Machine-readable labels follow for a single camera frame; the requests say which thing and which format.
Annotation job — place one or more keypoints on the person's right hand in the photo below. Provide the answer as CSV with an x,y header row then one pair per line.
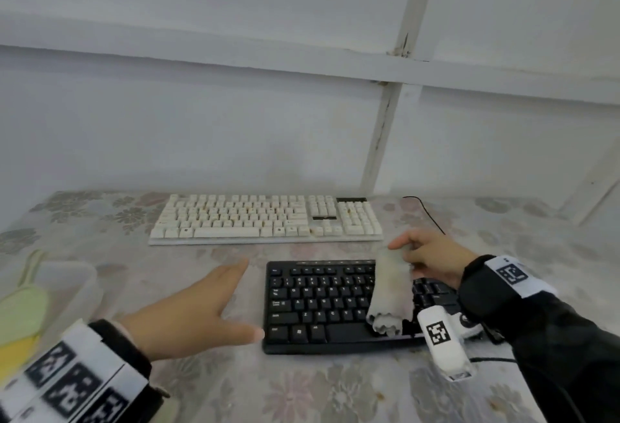
x,y
436,258

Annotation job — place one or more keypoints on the person's left hand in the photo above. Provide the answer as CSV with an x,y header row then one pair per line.
x,y
194,316

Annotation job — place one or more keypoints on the grey fluffy cloth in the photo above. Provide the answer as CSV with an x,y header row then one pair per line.
x,y
390,296

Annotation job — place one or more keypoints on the white keyboard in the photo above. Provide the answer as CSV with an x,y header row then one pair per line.
x,y
242,224

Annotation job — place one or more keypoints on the black keyboard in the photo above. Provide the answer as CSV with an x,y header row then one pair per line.
x,y
319,311

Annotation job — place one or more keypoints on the clear plastic container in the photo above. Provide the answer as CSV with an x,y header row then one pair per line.
x,y
68,287

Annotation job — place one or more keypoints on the green brush yellow bristles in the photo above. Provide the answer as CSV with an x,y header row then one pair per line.
x,y
19,321

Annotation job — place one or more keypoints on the person's left forearm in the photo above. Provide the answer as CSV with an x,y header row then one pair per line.
x,y
135,355

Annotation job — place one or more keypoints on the person's right forearm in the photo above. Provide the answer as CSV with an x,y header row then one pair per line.
x,y
557,340

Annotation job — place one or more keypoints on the floral tablecloth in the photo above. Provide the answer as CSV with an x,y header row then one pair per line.
x,y
145,267

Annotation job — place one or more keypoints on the white marker right wristband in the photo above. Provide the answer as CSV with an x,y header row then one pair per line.
x,y
513,275

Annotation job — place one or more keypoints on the white marker wristband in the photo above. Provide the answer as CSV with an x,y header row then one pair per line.
x,y
513,275
68,379

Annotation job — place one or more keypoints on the white marker left wristband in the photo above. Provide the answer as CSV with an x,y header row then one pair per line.
x,y
68,379

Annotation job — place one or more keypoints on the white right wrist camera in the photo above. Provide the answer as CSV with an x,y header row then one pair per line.
x,y
445,340

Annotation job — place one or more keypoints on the white wooden frame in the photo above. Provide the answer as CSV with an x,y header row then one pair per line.
x,y
194,49

